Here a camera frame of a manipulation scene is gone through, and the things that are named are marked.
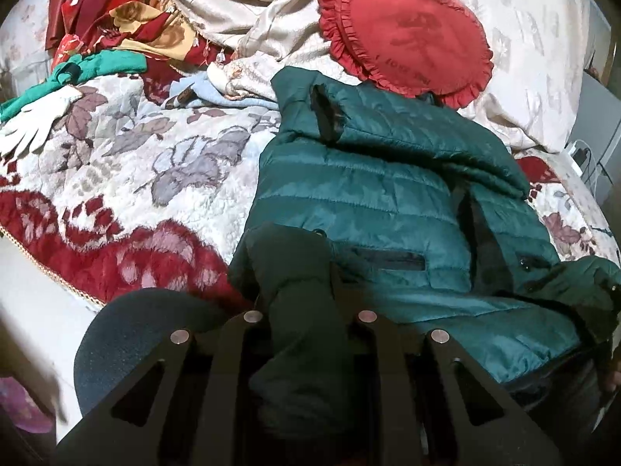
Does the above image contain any green puffer jacket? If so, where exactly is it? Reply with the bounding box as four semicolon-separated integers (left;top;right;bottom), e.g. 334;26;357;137
228;65;621;442

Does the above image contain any red and yellow floral cloth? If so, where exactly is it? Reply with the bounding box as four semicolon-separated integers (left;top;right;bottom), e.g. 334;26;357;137
46;0;229;78

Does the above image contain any light blue cloth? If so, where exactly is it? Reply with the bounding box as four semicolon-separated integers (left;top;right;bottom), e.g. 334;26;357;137
167;75;279;110

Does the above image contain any red heart-shaped ruffled pillow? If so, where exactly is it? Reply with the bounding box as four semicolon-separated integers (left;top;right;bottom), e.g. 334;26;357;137
317;0;494;110

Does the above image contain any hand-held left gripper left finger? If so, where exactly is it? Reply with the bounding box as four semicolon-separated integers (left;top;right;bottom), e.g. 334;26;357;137
53;311;273;466

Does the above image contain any grey cabinet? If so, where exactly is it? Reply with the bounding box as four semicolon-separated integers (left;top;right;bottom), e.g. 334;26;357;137
565;70;621;205

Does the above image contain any green garment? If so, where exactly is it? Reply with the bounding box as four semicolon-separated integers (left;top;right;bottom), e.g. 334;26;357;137
0;53;149;122

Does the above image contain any white glove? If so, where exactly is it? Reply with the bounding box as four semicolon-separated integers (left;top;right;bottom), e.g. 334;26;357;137
0;86;83;158

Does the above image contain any floral fleece blanket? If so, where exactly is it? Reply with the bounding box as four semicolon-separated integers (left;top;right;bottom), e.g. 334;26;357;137
0;58;612;311

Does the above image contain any dark blue round chair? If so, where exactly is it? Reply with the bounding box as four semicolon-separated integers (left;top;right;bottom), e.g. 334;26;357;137
74;287;248;418

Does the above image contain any cream patterned bedspread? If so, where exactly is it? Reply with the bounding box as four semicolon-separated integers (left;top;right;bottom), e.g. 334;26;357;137
437;0;612;151

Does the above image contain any pink cloth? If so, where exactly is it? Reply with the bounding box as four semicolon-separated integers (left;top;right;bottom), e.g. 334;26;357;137
0;376;54;433

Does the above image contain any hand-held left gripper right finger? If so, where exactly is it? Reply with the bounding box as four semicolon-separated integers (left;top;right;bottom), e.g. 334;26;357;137
345;311;564;466

